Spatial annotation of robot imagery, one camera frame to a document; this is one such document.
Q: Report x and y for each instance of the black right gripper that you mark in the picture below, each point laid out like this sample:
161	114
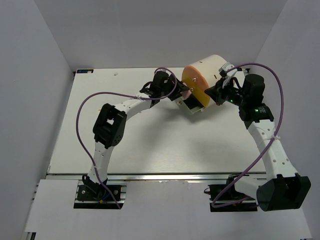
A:
217	91

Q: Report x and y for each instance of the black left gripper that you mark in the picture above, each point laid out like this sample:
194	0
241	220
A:
180	88

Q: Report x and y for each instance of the green bottom drawer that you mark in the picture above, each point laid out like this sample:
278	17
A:
184	108

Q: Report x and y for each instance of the orange top drawer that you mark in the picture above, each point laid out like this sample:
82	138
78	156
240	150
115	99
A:
193	78

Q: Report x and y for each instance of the pink square makeup sponge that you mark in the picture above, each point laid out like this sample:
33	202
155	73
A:
186	94

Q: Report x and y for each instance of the black square compact case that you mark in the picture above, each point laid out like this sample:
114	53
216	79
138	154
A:
191	102

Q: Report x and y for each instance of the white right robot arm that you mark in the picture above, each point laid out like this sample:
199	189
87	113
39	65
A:
284	188

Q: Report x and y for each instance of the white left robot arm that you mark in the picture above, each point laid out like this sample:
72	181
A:
110	124

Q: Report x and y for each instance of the round cream drawer organizer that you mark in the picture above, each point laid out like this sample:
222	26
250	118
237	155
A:
209	68

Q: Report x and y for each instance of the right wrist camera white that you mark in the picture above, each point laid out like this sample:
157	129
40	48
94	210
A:
227	71

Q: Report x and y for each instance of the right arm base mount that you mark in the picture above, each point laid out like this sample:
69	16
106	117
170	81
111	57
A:
225	195

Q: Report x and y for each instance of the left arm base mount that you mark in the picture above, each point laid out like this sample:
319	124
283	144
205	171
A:
92	195

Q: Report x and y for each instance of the aluminium table front rail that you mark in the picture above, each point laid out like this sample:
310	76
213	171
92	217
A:
148	177

